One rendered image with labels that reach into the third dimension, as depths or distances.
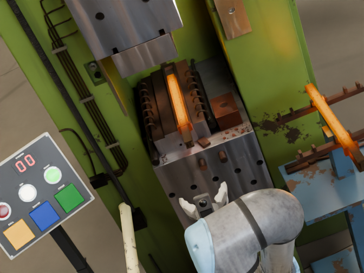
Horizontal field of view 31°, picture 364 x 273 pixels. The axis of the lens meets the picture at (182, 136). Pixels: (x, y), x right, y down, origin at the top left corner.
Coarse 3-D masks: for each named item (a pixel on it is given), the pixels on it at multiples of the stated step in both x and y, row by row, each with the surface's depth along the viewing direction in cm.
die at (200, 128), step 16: (176, 64) 259; (144, 80) 261; (160, 80) 255; (192, 80) 247; (160, 96) 247; (192, 96) 240; (160, 112) 239; (192, 112) 233; (160, 128) 234; (176, 128) 229; (192, 128) 229; (208, 128) 230; (160, 144) 231; (176, 144) 232
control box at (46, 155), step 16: (32, 144) 215; (48, 144) 216; (16, 160) 213; (48, 160) 216; (64, 160) 218; (0, 176) 212; (16, 176) 213; (32, 176) 215; (64, 176) 218; (0, 192) 212; (16, 192) 213; (48, 192) 216; (80, 192) 219; (16, 208) 213; (32, 208) 215; (80, 208) 219; (0, 224) 211; (32, 224) 215; (0, 240) 211; (32, 240) 214; (16, 256) 213
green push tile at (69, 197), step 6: (66, 186) 218; (72, 186) 218; (60, 192) 217; (66, 192) 217; (72, 192) 218; (78, 192) 218; (60, 198) 217; (66, 198) 217; (72, 198) 218; (78, 198) 218; (60, 204) 217; (66, 204) 217; (72, 204) 218; (78, 204) 218; (66, 210) 217
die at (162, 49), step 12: (168, 36) 205; (132, 48) 205; (144, 48) 206; (156, 48) 207; (168, 48) 207; (120, 60) 207; (132, 60) 208; (144, 60) 209; (156, 60) 209; (168, 60) 210; (120, 72) 210; (132, 72) 211
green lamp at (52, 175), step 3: (51, 168) 216; (48, 171) 216; (51, 171) 216; (54, 171) 217; (57, 171) 217; (48, 174) 216; (51, 174) 216; (54, 174) 216; (57, 174) 217; (48, 177) 216; (51, 177) 216; (54, 177) 216; (57, 177) 217; (51, 180) 216; (54, 180) 217
